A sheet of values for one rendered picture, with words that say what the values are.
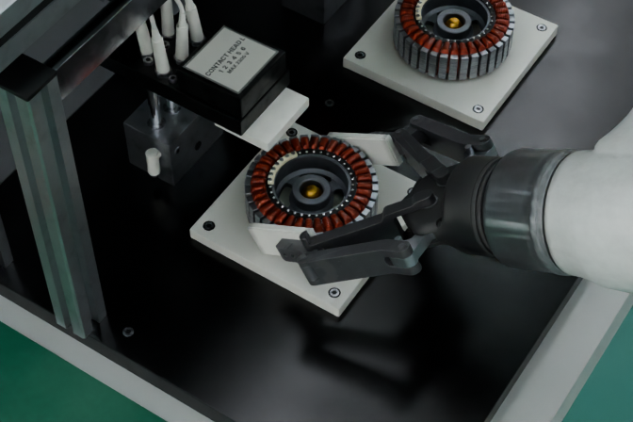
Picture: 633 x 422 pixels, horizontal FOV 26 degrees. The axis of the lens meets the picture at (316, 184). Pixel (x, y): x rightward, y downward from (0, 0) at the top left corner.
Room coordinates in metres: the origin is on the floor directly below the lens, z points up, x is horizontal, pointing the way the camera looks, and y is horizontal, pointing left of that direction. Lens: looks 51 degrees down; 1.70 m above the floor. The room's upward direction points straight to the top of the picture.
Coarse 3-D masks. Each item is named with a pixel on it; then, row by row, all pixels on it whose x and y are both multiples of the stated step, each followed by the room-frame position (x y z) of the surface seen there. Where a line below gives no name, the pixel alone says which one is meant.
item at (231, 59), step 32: (224, 32) 0.80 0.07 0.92; (128, 64) 0.79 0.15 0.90; (192, 64) 0.76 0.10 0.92; (224, 64) 0.76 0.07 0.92; (256, 64) 0.76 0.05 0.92; (192, 96) 0.75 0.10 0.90; (224, 96) 0.73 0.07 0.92; (256, 96) 0.74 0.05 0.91; (288, 96) 0.77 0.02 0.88; (224, 128) 0.74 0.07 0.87; (256, 128) 0.73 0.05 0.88; (288, 128) 0.74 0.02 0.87
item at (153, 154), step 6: (150, 150) 0.77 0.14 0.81; (156, 150) 0.77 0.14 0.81; (150, 156) 0.76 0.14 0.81; (156, 156) 0.76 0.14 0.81; (150, 162) 0.76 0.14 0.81; (156, 162) 0.76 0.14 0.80; (150, 168) 0.76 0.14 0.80; (156, 168) 0.76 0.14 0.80; (150, 174) 0.76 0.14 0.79; (156, 174) 0.76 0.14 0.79
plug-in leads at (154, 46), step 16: (176, 0) 0.79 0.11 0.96; (192, 16) 0.81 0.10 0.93; (144, 32) 0.79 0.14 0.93; (160, 32) 0.82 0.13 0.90; (176, 32) 0.79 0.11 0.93; (192, 32) 0.81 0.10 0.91; (144, 48) 0.79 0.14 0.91; (160, 48) 0.77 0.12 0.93; (176, 48) 0.79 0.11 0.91; (160, 64) 0.77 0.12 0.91
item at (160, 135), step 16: (160, 96) 0.82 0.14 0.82; (144, 112) 0.80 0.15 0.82; (176, 112) 0.80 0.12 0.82; (192, 112) 0.80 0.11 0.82; (128, 128) 0.79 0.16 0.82; (144, 128) 0.78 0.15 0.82; (160, 128) 0.78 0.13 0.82; (176, 128) 0.78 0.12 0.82; (192, 128) 0.79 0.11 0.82; (208, 128) 0.81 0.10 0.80; (128, 144) 0.79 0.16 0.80; (144, 144) 0.78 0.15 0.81; (160, 144) 0.77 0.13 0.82; (176, 144) 0.77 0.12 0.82; (192, 144) 0.79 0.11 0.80; (208, 144) 0.81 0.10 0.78; (144, 160) 0.78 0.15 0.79; (160, 160) 0.77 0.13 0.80; (176, 160) 0.77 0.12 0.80; (192, 160) 0.79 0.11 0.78; (160, 176) 0.77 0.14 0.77; (176, 176) 0.77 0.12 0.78
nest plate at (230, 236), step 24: (384, 168) 0.77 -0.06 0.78; (240, 192) 0.75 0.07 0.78; (288, 192) 0.75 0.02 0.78; (384, 192) 0.75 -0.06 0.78; (408, 192) 0.75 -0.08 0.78; (216, 216) 0.72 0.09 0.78; (240, 216) 0.72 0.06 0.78; (216, 240) 0.69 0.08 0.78; (240, 240) 0.69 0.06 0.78; (240, 264) 0.68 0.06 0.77; (264, 264) 0.67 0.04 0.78; (288, 264) 0.67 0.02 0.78; (288, 288) 0.65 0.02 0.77; (312, 288) 0.64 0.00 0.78; (336, 288) 0.64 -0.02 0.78; (360, 288) 0.65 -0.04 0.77; (336, 312) 0.63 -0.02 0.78
